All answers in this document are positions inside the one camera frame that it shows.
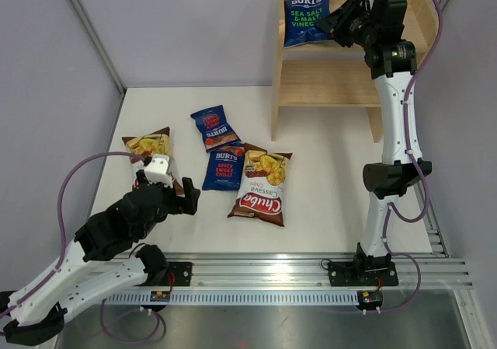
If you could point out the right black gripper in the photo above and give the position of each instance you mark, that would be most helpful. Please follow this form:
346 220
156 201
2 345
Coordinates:
335 22

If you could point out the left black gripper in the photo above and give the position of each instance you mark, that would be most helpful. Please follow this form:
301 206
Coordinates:
186 204

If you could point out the blue Burts sea salt bag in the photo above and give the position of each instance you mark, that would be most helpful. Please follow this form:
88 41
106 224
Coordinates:
300 19

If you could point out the blue burts chilli bag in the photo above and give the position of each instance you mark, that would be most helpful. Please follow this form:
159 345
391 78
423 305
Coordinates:
215 130
224 169

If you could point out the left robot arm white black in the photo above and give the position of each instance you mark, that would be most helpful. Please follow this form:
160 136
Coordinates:
39 313

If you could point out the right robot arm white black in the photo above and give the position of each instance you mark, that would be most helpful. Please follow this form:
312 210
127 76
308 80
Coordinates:
396 93

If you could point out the wooden two-tier shelf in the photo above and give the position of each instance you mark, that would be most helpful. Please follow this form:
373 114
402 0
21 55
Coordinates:
322 74

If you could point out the left Chuba cassava chips bag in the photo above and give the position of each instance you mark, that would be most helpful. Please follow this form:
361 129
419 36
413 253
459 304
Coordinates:
158 142

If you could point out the large Chuba cassava chips bag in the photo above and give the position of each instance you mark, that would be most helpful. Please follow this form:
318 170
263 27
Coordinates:
261 191

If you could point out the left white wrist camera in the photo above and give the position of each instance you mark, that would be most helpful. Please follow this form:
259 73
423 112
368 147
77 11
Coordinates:
158 170

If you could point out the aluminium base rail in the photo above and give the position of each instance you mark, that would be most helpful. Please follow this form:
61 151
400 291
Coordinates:
284 279

